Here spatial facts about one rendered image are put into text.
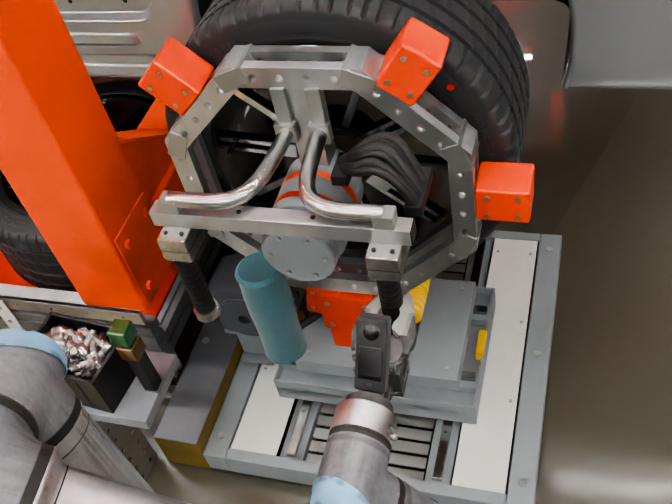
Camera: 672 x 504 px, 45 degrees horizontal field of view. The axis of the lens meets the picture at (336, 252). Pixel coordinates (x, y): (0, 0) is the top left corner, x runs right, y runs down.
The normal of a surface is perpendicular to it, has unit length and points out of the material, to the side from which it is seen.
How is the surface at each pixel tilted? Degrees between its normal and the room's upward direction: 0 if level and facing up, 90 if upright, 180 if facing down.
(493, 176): 0
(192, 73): 45
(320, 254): 90
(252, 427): 0
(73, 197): 90
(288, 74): 90
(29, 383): 62
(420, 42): 35
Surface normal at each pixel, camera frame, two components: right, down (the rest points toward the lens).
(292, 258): -0.25, 0.74
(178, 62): 0.56, -0.41
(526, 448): -0.16, -0.67
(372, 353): -0.31, 0.29
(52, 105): 0.95, 0.08
